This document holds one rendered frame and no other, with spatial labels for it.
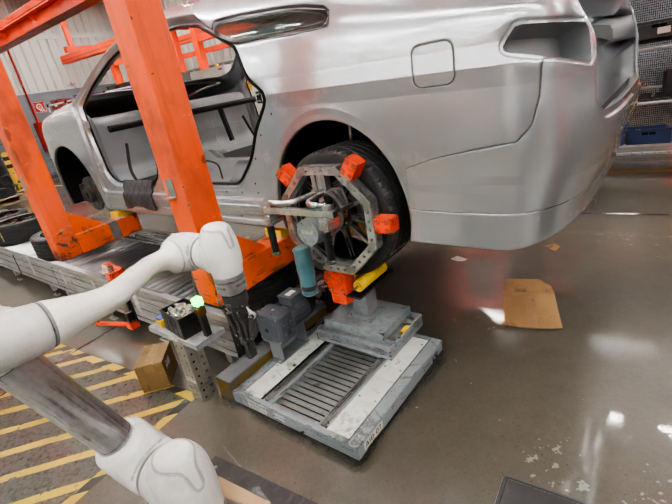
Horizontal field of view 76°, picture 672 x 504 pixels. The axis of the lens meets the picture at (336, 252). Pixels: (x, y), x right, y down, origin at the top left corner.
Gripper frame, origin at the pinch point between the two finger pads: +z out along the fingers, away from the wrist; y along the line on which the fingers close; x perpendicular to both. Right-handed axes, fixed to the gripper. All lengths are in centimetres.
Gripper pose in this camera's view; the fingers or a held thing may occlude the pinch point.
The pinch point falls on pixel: (250, 347)
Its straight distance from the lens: 142.5
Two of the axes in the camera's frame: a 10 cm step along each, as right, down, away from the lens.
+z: 1.7, 9.1, 3.8
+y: 8.5, 0.6, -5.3
